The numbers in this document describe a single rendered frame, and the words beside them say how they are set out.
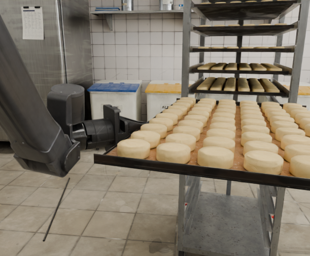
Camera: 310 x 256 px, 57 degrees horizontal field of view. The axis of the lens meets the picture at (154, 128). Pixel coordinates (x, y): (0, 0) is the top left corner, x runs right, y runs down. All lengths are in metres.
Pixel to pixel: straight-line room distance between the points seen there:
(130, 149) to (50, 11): 2.76
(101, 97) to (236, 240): 2.13
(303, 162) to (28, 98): 0.36
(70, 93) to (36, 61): 2.69
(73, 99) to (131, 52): 3.29
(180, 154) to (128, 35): 3.43
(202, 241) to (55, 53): 2.24
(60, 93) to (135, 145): 0.17
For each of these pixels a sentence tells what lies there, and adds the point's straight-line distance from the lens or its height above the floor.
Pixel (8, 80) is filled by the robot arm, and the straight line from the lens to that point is 0.36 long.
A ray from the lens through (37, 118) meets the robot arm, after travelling 0.41.
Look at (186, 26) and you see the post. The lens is 1.30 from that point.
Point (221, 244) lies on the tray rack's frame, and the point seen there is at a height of 0.15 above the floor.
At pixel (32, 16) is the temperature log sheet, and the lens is 3.19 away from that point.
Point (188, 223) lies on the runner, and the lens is 1.65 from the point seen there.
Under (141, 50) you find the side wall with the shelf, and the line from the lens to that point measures 3.76.
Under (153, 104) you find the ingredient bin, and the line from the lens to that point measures 3.13.
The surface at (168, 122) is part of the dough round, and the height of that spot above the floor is 1.00.
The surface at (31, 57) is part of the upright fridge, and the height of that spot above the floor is 1.07.
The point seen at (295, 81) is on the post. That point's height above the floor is 1.02.
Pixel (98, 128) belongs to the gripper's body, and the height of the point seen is 0.99.
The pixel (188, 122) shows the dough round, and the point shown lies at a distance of 0.59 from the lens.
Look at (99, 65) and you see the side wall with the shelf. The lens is 3.89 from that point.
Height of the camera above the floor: 1.14
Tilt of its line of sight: 15 degrees down
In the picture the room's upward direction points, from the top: straight up
